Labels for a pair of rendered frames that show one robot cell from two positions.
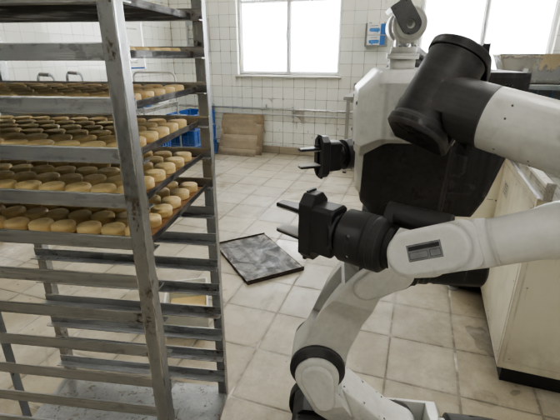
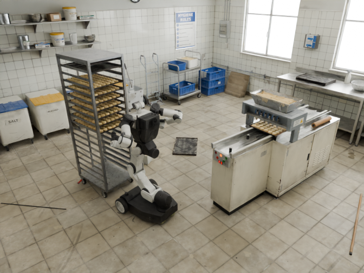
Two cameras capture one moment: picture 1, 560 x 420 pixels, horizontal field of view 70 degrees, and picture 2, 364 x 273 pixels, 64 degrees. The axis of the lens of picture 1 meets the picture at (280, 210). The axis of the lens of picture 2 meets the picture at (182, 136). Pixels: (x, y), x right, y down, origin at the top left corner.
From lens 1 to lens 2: 2.86 m
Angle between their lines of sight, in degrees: 30
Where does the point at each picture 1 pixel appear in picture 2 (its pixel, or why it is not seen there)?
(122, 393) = (112, 168)
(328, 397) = (131, 173)
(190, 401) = (124, 174)
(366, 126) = not seen: hidden behind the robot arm
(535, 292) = (215, 175)
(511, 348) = (212, 193)
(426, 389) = (188, 197)
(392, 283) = (137, 152)
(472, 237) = (114, 143)
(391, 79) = not seen: hidden behind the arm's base
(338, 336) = (134, 161)
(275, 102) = (257, 69)
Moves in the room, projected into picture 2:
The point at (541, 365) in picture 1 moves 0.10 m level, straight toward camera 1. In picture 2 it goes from (219, 201) to (211, 202)
